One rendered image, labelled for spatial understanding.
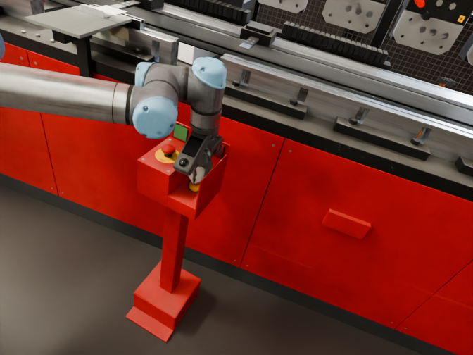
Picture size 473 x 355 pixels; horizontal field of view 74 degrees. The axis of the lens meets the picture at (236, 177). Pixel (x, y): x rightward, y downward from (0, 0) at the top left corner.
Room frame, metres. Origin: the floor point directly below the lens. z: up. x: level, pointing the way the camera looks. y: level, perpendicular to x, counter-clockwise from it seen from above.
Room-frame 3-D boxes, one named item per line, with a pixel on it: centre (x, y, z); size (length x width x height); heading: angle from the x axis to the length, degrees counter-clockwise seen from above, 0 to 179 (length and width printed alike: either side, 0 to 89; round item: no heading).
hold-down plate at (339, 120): (0.94, -0.41, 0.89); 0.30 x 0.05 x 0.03; 82
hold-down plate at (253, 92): (0.99, -0.02, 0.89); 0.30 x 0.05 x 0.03; 82
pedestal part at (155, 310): (0.68, 0.17, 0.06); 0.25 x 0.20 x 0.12; 164
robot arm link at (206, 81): (0.67, 0.12, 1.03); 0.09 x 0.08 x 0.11; 104
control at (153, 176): (0.70, 0.16, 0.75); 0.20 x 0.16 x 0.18; 74
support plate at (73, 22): (0.99, 0.59, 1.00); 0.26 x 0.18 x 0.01; 172
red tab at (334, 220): (0.83, -0.42, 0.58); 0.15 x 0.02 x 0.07; 82
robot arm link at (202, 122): (0.68, 0.12, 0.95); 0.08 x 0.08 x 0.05
